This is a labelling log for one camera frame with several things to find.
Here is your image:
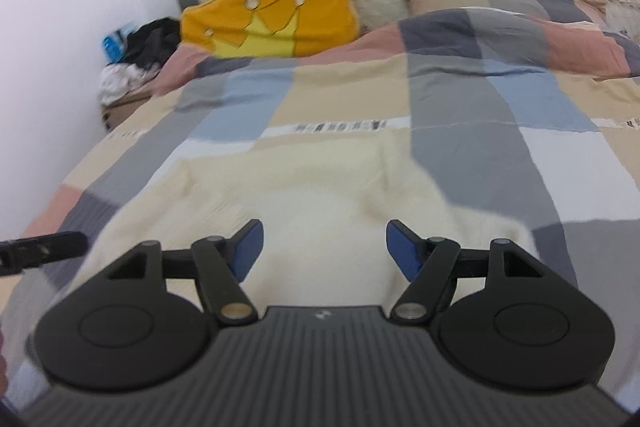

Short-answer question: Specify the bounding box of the blue plastic packet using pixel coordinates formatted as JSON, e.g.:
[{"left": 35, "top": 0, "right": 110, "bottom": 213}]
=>
[{"left": 102, "top": 22, "right": 139, "bottom": 63}]

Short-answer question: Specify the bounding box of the cream sweater with navy stripes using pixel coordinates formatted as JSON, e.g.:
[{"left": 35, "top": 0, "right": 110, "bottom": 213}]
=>
[{"left": 74, "top": 141, "right": 537, "bottom": 310}]

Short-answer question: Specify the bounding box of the plaid patchwork duvet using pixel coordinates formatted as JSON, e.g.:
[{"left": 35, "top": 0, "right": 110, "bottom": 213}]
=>
[{"left": 0, "top": 7, "right": 640, "bottom": 413}]

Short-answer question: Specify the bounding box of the black cloth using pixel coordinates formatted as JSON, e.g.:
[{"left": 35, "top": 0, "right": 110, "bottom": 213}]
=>
[{"left": 119, "top": 17, "right": 183, "bottom": 68}]

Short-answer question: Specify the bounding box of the brown bedside table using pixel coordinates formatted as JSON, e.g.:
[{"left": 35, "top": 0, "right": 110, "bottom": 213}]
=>
[{"left": 99, "top": 91, "right": 153, "bottom": 134}]

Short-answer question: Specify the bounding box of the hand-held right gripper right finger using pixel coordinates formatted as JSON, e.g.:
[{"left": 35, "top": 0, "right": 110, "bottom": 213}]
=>
[{"left": 385, "top": 219, "right": 552, "bottom": 325}]

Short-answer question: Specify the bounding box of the white crumpled cloth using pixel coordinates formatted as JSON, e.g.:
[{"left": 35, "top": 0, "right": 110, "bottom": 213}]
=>
[{"left": 97, "top": 63, "right": 162, "bottom": 106}]

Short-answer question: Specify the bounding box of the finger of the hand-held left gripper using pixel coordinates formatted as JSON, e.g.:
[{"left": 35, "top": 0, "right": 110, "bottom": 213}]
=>
[{"left": 0, "top": 230, "right": 88, "bottom": 276}]

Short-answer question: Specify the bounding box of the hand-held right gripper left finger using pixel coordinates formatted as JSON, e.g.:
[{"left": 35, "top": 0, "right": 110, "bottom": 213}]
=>
[{"left": 99, "top": 219, "right": 265, "bottom": 328}]

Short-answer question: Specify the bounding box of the yellow crown print pillow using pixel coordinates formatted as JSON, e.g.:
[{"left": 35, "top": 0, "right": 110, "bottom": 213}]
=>
[{"left": 179, "top": 0, "right": 362, "bottom": 60}]

